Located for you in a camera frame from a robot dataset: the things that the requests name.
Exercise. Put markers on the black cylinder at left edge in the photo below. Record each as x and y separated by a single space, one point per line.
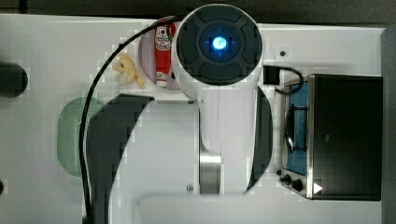
13 80

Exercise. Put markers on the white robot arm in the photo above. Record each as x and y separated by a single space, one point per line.
217 59

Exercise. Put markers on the peeled banana toy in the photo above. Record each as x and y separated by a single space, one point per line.
128 72

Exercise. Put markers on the black plug with cable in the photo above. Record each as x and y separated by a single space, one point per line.
271 76

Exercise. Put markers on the grey round plate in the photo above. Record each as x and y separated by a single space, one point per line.
147 59

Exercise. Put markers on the red ketchup bottle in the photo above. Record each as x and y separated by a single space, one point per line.
163 38

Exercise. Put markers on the black toaster oven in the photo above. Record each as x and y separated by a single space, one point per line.
333 138

